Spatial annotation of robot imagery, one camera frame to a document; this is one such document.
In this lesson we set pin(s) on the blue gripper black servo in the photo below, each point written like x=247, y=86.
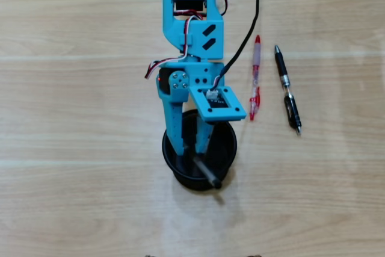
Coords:
x=192, y=79

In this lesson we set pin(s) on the clear capped pen black grip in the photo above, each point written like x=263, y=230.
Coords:
x=207, y=174

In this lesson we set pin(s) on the red retractable pen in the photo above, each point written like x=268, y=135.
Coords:
x=256, y=58

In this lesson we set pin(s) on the black retractable pen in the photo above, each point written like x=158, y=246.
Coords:
x=281, y=64

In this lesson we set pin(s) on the black mesh pen holder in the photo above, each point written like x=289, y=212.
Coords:
x=225, y=148

